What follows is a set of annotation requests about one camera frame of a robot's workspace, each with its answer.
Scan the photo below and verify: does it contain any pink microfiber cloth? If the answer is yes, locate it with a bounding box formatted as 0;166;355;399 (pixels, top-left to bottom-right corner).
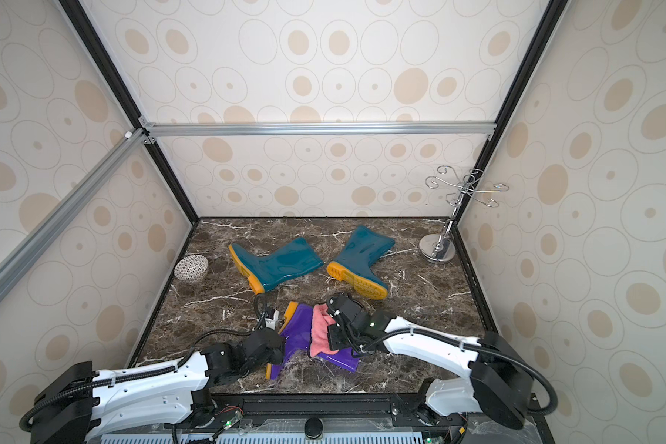
309;305;338;357

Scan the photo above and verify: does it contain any patterned black white bowl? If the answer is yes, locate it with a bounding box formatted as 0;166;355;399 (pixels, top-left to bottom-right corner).
174;255;209;284

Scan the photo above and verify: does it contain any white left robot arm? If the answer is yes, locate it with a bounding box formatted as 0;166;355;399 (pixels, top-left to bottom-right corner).
18;329;285;443

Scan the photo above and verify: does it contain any purple rubber boot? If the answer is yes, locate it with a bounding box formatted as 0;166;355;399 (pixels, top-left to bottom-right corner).
266;302;359;380

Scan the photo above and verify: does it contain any teal rubber boot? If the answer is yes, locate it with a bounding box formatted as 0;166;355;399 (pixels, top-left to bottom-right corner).
327;226;395;300
229;238;324;295

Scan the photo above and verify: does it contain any black corner frame post right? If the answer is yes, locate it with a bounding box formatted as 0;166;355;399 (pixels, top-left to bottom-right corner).
470;0;568;191

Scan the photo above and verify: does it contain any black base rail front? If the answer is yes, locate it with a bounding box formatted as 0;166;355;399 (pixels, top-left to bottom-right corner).
212;393;441;427

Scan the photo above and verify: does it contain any teal rubber boot left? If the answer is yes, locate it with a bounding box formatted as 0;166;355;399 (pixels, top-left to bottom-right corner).
229;238;324;295

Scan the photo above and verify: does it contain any horizontal aluminium rail back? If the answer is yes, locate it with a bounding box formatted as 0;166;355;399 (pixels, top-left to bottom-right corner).
145;121;496;137

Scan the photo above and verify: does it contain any black corner frame post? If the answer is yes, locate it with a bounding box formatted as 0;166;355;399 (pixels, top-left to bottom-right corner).
470;0;568;191
57;0;200;227

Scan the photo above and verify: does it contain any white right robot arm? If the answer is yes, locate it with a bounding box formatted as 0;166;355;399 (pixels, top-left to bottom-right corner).
326;292;559;429

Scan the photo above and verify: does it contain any teal rubber boot right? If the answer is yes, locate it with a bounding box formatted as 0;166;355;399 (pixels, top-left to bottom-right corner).
327;226;395;300

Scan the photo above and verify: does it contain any diagonal aluminium rail left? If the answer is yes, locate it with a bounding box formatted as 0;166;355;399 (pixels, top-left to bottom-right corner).
0;128;145;303

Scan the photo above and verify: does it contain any black corner frame post left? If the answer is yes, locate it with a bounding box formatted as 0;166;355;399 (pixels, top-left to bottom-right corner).
57;0;200;227

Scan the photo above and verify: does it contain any chrome mug tree stand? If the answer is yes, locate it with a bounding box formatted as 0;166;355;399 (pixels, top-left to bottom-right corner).
418;165;510;264

